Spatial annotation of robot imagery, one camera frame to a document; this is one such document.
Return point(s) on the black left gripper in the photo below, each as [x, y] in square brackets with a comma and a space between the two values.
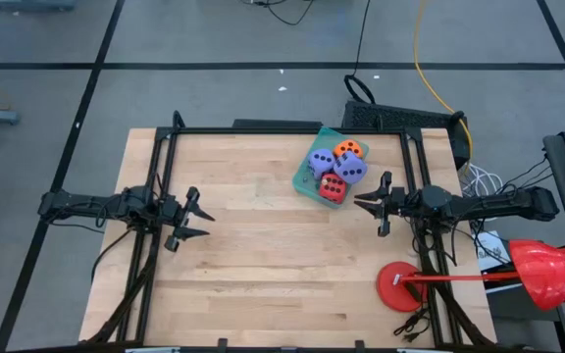
[170, 216]

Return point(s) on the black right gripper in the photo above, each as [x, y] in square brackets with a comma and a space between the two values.
[399, 203]

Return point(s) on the purple foam die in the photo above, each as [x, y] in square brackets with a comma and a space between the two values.
[350, 167]
[321, 163]

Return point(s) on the orange foam die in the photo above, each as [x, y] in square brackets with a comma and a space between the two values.
[348, 148]

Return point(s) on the teal translucent plastic bin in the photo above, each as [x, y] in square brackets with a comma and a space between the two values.
[329, 135]

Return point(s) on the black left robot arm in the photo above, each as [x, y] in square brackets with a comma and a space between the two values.
[81, 203]

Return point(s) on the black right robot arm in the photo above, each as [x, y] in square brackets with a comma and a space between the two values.
[498, 203]

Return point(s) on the red foam die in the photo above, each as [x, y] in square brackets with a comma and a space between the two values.
[334, 188]

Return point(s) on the black curved corner clamp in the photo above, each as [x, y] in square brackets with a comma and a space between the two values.
[178, 120]

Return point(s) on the white printed paper sheet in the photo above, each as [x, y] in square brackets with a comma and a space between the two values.
[491, 255]

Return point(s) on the red desk lamp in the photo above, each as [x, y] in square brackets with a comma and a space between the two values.
[542, 274]

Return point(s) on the black aluminium table frame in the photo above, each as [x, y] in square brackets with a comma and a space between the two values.
[214, 131]

